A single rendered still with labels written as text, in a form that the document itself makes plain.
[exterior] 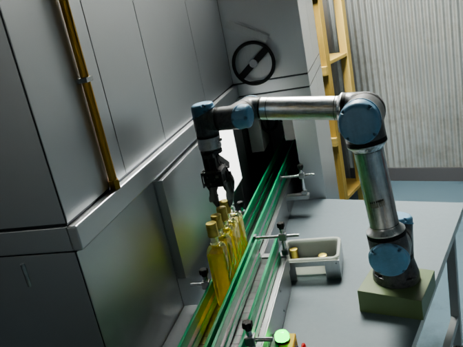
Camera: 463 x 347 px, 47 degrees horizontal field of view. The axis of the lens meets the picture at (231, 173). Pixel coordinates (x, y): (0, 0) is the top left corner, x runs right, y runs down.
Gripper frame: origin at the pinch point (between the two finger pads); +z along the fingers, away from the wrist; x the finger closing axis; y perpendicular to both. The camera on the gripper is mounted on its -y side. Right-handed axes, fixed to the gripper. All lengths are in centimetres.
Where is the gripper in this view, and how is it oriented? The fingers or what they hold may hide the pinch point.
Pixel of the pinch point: (224, 203)
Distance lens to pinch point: 181.5
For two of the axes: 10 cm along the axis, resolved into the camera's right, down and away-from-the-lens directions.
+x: 9.5, -1.0, -2.8
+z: 1.9, 9.3, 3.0
